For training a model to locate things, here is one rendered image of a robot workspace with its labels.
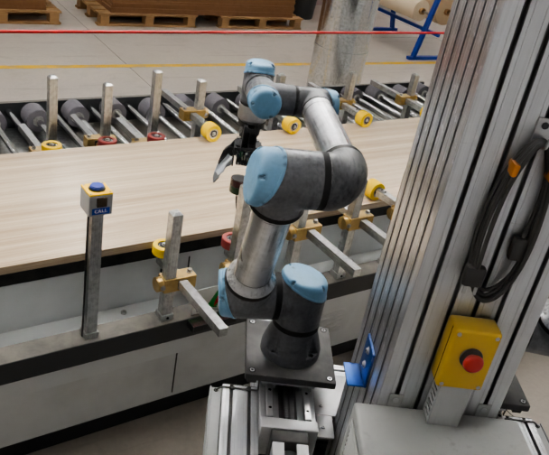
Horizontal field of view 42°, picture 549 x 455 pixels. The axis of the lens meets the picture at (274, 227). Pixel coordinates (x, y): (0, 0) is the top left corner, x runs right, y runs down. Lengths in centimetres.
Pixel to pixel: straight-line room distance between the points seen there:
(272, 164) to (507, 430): 69
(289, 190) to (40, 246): 123
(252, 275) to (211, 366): 149
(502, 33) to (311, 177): 43
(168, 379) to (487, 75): 211
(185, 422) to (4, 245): 113
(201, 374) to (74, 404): 54
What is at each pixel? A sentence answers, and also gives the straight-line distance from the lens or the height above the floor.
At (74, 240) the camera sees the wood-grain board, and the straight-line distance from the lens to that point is 242.
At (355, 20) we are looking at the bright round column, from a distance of 626.
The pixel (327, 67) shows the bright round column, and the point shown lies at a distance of 637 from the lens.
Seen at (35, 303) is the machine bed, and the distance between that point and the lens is 245.
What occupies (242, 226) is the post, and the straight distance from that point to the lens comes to 235.
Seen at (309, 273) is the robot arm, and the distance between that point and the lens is 171.
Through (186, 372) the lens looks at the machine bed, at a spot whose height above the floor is 21.
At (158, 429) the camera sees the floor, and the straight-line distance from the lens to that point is 303.
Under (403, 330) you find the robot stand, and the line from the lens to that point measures 134.
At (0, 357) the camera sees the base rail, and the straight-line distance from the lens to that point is 227.
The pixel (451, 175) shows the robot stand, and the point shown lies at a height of 173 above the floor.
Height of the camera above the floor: 217
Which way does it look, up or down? 29 degrees down
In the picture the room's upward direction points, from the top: 11 degrees clockwise
